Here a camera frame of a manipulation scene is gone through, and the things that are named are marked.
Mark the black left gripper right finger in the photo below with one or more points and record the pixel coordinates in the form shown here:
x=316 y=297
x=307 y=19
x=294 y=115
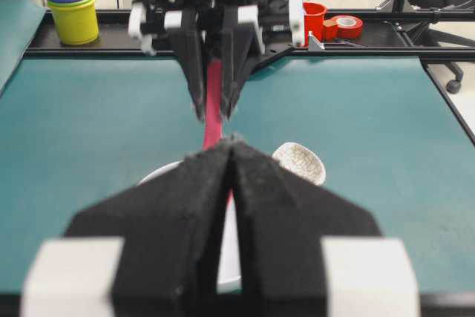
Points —
x=281 y=219

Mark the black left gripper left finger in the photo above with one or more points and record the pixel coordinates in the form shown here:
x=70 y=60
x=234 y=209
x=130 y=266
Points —
x=172 y=227

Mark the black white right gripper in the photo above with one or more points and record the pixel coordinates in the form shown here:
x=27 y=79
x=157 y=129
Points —
x=242 y=39

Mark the pink ceramic spoon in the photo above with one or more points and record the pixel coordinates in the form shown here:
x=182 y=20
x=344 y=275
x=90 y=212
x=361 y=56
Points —
x=213 y=127

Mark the speckled white spoon rest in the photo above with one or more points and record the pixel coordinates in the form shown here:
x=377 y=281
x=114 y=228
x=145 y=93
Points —
x=301 y=161

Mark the white ceramic bowl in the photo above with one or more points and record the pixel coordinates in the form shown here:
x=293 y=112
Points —
x=229 y=274

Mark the red plastic cup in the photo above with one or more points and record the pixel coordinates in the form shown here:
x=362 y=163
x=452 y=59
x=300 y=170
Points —
x=313 y=20

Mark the red tape roll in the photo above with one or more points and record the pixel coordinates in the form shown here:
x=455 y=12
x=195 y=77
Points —
x=343 y=27

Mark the stacked yellow green blue cups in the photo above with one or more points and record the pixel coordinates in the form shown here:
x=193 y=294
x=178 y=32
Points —
x=75 y=20

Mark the small metal corner bracket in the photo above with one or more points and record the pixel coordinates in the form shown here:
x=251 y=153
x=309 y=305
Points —
x=314 y=45

